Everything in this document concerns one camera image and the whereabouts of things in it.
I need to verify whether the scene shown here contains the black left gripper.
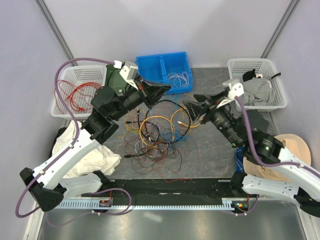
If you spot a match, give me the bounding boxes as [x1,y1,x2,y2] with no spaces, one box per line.
[111,73,172,121]

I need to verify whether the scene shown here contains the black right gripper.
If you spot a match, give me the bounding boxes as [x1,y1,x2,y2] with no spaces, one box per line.
[183,90,244,148]

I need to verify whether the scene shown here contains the long black ethernet cable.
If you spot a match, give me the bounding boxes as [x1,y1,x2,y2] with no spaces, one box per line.
[124,99,198,143]

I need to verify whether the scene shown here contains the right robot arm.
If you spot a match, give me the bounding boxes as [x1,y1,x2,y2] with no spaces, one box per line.
[183,92,320,217]

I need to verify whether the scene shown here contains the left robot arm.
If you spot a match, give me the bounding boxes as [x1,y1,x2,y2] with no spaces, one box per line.
[19,75,171,212]

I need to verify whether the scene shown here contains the blue plastic divided bin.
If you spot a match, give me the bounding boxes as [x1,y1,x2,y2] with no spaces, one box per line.
[136,51,193,95]

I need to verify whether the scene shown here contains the green plastic box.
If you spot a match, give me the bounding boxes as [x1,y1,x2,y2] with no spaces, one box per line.
[104,64,127,95]

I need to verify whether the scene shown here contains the black item in basket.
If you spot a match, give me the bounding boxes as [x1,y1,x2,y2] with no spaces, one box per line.
[242,69,256,82]

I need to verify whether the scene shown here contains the grey cloth in basket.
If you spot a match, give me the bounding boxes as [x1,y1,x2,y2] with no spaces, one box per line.
[240,77,277,112]

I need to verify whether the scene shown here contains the blue cloth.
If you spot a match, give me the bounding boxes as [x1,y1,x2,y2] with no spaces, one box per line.
[234,147,245,173]

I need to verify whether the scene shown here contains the white right perforated basket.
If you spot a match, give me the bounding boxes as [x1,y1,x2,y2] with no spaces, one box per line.
[227,58,288,112]

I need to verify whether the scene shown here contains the white perforated basket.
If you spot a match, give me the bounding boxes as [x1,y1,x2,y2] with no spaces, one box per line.
[227,58,288,112]
[57,65,107,120]

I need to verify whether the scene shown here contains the white left perforated basket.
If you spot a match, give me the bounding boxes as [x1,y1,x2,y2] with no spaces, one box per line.
[57,65,107,120]

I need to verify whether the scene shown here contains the white cloth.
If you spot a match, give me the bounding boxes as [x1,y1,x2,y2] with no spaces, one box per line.
[49,121,122,178]

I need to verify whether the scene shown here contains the beige bucket hat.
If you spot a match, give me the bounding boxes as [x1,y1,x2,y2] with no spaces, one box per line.
[243,133,312,182]

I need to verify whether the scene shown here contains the white wires in blue bin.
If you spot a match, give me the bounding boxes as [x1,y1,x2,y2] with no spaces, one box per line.
[166,71,192,89]

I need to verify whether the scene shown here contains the thin yellow wire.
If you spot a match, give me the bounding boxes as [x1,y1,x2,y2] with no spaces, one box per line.
[117,92,196,140]

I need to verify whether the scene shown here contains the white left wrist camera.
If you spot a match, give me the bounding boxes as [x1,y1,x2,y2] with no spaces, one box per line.
[114,60,138,84]

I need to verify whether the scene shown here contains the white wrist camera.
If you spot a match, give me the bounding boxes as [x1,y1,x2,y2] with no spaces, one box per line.
[222,79,244,100]
[114,60,138,84]

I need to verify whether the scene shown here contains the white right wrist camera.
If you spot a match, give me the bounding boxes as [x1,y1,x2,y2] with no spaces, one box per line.
[222,79,244,100]

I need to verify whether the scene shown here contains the thin brown wire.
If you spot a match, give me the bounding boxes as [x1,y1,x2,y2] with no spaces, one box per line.
[123,124,182,176]

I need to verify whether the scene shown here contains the red cables in basket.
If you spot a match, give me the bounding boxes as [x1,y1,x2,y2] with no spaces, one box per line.
[54,79,103,113]

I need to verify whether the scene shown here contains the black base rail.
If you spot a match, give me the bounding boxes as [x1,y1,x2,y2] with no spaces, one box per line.
[81,177,251,206]

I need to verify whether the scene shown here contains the white slotted cable duct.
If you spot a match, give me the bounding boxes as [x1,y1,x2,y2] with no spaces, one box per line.
[56,198,235,211]

